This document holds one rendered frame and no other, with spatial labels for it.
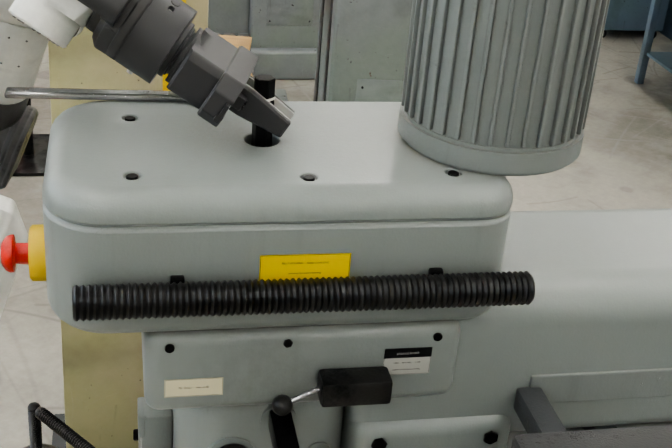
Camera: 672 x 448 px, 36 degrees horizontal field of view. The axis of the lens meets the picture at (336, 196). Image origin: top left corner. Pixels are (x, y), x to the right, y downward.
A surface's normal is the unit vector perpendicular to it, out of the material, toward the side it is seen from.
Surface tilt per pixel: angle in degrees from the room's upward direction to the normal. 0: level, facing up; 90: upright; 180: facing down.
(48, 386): 0
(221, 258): 90
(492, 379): 90
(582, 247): 0
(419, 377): 90
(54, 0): 68
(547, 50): 90
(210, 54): 30
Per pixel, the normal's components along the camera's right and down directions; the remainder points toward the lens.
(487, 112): -0.25, 0.41
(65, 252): -0.47, 0.36
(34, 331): 0.07, -0.90
